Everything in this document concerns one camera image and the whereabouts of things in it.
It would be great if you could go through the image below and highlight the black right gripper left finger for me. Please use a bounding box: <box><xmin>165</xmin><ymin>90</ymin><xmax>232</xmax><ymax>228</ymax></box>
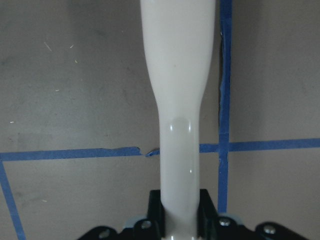
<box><xmin>80</xmin><ymin>190</ymin><xmax>165</xmax><ymax>240</ymax></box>

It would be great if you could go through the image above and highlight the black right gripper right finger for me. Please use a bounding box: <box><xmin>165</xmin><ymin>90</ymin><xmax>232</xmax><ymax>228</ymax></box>
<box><xmin>198</xmin><ymin>189</ymin><xmax>306</xmax><ymax>240</ymax></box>

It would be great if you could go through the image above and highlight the white hand brush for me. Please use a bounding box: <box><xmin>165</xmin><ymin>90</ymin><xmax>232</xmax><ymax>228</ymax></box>
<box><xmin>140</xmin><ymin>0</ymin><xmax>216</xmax><ymax>240</ymax></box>

